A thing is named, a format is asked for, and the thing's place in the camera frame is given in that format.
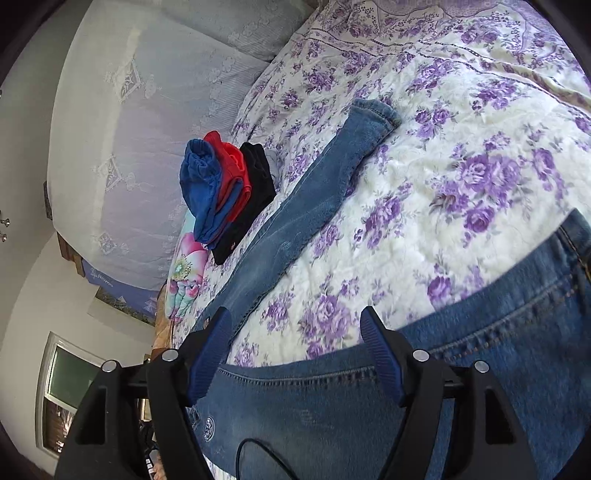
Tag window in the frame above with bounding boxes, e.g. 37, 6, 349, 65
39, 332, 105, 457

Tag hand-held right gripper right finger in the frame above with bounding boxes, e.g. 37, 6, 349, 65
359, 306, 540, 480

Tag blue printed cloth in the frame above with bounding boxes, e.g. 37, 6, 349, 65
81, 258, 160, 324

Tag folded red garment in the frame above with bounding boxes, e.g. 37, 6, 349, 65
203, 130, 252, 227

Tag wooden headboard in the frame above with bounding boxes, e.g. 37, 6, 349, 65
43, 181, 88, 278

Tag folded teal pink floral blanket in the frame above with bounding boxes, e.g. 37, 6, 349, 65
167, 212, 218, 321

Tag purple floral bedspread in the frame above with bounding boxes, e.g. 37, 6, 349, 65
203, 0, 591, 480

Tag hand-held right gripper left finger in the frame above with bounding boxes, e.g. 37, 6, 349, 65
54, 307, 232, 480

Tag folded black garment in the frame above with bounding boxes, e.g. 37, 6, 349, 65
213, 142, 277, 266

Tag blue denim pants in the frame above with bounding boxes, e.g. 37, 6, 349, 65
187, 98, 591, 480

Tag folded blue pants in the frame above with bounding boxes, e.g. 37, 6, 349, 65
179, 138, 232, 245

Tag orange brown pillow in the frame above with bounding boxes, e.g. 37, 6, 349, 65
152, 295, 178, 356

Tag black cable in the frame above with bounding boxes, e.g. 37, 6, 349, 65
235, 438, 296, 480

